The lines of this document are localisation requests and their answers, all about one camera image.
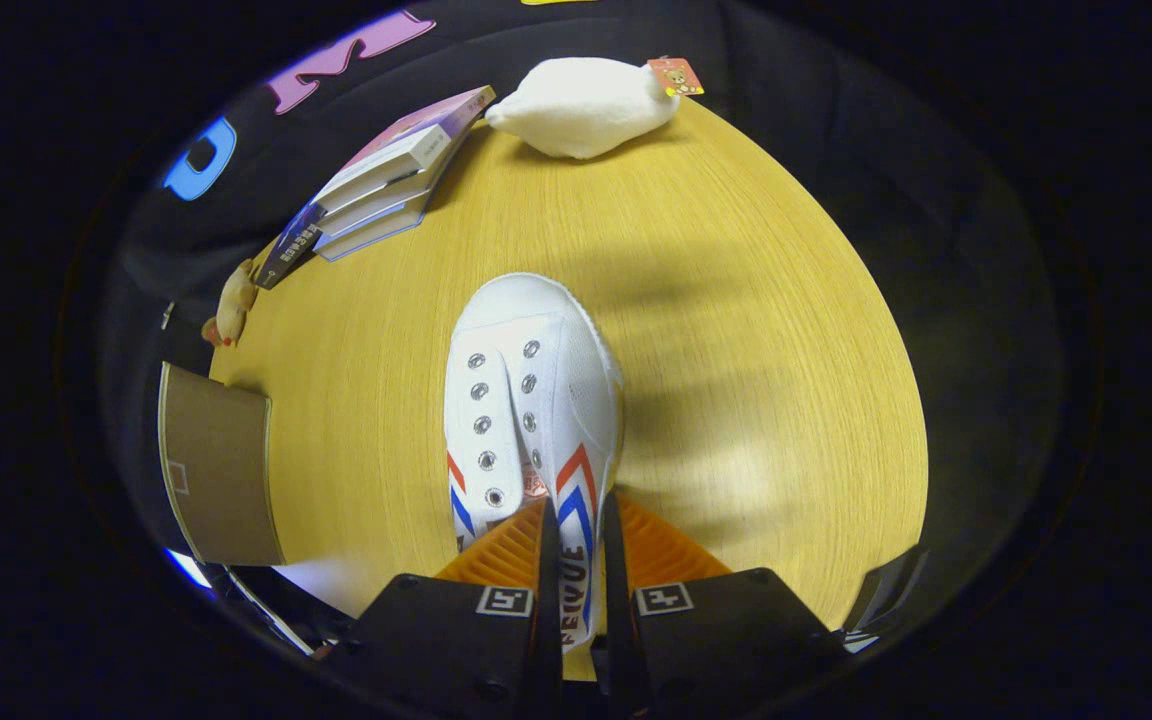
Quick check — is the white canvas shoe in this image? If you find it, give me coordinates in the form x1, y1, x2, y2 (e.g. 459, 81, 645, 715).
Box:
443, 272, 625, 653

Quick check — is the white paperback book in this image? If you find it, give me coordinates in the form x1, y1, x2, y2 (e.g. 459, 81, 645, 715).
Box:
314, 150, 457, 241

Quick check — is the light blue cover book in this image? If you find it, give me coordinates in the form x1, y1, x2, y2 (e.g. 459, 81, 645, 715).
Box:
321, 195, 432, 263

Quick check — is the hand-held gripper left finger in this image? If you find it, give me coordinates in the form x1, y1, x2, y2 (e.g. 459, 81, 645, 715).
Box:
336, 495, 565, 720

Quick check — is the pink cover book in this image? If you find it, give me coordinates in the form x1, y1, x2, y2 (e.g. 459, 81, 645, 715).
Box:
311, 85, 497, 216

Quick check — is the beige fabric storage box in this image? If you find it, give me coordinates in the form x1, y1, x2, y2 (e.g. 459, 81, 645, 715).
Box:
158, 362, 287, 568

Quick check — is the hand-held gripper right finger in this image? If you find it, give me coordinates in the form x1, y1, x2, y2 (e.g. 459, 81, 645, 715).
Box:
591, 490, 842, 720

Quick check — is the dark blue book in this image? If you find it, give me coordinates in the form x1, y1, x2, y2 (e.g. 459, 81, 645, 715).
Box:
254, 203, 329, 291

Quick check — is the white plush toy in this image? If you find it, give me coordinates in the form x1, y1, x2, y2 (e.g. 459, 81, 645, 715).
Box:
485, 56, 705, 161

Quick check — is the brown plush toy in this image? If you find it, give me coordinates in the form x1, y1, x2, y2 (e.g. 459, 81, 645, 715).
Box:
201, 258, 259, 349

